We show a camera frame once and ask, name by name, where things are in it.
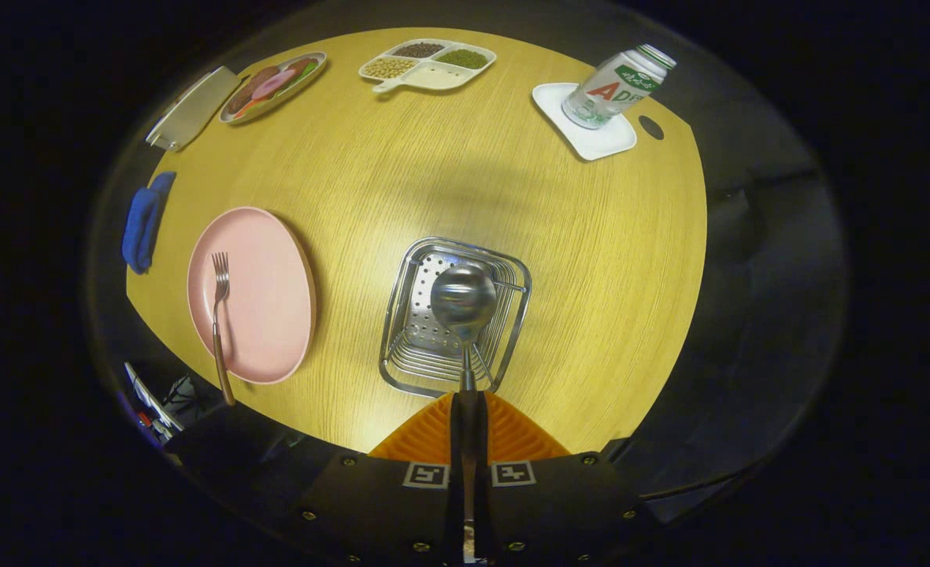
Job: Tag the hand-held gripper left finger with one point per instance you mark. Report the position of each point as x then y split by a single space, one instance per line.
457 441

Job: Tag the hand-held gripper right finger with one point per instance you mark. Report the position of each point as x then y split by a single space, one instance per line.
482 441

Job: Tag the pink plate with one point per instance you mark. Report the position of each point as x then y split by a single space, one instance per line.
268 299

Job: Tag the white square coaster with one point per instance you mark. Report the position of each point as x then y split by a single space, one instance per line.
602 142

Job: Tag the white divided tray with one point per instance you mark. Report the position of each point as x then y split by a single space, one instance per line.
433 87

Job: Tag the dark oval table grommet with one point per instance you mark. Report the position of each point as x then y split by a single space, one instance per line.
651 127

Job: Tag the white bottle with green label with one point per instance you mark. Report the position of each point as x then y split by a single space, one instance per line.
614 87

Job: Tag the heap of yellow soybeans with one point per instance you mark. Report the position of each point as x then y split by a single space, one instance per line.
388 68

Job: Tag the blue folded cloth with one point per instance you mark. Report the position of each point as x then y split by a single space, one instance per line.
143 224

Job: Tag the heap of green beans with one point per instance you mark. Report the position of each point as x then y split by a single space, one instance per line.
462 59

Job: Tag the grey oval food plate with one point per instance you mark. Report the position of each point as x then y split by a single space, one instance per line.
307 79

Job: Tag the heap of dark beans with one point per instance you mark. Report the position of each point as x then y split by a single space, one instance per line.
419 50

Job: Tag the green lettuce leaf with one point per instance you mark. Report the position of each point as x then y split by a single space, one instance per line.
307 69

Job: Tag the pink ham slice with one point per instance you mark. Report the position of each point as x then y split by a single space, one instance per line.
274 84

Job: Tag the brown meat piece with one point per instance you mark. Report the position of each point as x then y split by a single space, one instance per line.
248 93

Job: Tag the white toaster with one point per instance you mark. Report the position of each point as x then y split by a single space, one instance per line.
193 110

